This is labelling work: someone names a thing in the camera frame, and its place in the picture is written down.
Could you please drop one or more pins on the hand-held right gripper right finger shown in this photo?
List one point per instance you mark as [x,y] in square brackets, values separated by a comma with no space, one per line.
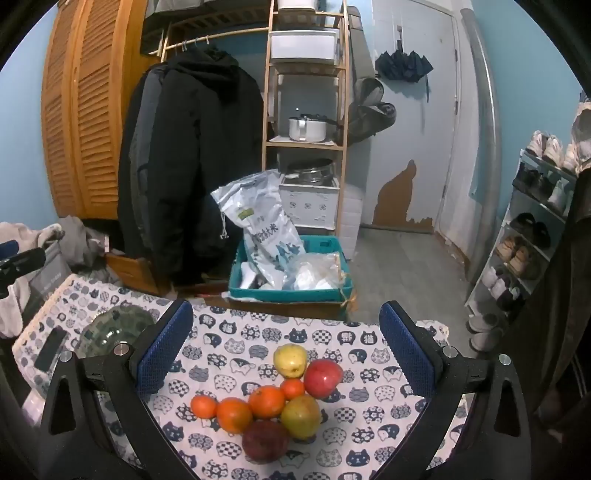
[406,350]

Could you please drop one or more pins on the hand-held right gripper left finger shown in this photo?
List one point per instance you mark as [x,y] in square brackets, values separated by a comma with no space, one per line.
[161,346]

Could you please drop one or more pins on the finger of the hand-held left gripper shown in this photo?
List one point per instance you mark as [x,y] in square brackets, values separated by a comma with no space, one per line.
[25,265]
[8,250]

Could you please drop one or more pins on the green glass bowl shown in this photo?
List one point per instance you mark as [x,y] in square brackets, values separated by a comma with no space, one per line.
[111,323]

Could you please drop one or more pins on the small tangerine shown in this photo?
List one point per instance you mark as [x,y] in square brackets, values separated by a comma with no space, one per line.
[292,389]
[203,406]

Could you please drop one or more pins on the orange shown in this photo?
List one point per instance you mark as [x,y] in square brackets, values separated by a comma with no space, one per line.
[267,401]
[234,415]

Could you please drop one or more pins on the yellow apple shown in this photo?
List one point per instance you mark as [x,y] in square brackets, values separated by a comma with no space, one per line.
[290,361]

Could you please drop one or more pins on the yellow pear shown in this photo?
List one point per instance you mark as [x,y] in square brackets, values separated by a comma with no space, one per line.
[301,416]

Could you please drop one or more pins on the dark red apple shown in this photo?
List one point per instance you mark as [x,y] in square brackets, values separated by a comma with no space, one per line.
[265,441]

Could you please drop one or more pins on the grey storage bag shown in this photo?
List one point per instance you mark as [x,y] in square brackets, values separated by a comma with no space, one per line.
[48,277]

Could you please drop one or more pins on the grey clothes pile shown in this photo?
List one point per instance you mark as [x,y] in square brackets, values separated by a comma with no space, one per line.
[81,240]

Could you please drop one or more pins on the wooden drawer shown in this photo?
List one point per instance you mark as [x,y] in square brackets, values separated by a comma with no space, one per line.
[134,272]

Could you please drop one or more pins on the black smartphone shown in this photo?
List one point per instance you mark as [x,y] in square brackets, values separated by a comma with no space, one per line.
[51,348]

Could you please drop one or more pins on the cat print tablecloth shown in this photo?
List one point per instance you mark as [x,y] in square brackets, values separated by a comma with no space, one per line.
[249,334]

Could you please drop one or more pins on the clear plastic bag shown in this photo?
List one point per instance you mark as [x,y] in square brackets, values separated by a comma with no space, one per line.
[318,272]

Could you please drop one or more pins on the black jacket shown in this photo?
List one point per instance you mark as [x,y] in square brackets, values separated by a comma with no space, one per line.
[124,194]

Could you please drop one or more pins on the teal plastic basket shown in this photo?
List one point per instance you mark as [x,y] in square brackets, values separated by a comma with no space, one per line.
[318,244]

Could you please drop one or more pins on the wooden louvered wardrobe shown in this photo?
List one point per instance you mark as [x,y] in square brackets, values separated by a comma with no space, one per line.
[92,115]

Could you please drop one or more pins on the grey jacket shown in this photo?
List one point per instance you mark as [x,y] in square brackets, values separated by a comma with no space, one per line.
[137,152]

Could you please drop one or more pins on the white rice bag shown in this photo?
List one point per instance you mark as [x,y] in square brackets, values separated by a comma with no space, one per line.
[263,221]

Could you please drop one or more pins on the shoe rack with shoes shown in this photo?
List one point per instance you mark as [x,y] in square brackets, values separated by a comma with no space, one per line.
[524,228]

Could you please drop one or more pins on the white drawer unit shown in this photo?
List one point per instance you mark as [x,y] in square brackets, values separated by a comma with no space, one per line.
[307,203]

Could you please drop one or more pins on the black hooded coat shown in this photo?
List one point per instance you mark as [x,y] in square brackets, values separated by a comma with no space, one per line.
[198,161]

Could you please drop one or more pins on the steel pot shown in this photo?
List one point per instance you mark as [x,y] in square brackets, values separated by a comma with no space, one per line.
[309,170]

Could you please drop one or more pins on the pale blue door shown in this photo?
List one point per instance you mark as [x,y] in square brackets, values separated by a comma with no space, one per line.
[415,138]

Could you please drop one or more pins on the grey metal pipe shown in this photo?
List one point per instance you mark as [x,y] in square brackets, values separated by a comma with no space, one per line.
[489,138]

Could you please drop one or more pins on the grey hanging bag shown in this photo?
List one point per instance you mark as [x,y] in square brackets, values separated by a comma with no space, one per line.
[369,110]

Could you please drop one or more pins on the wooden shelf rack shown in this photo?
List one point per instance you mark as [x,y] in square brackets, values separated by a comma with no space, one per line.
[344,115]

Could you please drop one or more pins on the white cooking pot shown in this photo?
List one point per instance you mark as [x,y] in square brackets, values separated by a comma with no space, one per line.
[304,129]

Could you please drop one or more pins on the dark folded umbrella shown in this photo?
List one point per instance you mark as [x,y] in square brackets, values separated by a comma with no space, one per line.
[401,64]

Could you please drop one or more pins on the dark fabric storage box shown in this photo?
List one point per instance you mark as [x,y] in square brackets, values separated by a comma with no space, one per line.
[203,9]

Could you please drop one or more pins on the wide white storage box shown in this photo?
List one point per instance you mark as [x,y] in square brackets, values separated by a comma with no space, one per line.
[302,46]

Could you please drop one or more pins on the small white storage box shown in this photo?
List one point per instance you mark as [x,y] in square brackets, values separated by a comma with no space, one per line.
[298,4]

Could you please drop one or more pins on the wooden clothes rail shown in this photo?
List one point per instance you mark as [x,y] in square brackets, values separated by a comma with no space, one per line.
[231,33]

